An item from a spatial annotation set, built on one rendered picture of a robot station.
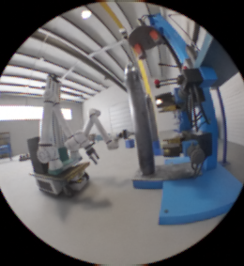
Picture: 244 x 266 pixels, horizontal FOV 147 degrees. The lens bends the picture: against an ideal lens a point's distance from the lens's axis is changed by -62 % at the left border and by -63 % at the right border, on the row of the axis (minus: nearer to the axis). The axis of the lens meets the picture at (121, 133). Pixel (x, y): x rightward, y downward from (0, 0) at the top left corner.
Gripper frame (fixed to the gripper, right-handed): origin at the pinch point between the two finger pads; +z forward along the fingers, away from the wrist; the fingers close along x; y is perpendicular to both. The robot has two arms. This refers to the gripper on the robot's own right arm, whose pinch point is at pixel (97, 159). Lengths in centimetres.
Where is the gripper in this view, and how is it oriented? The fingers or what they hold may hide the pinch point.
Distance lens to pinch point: 97.4
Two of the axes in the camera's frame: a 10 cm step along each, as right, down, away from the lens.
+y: -8.4, 5.4, 0.1
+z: 5.3, 8.3, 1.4
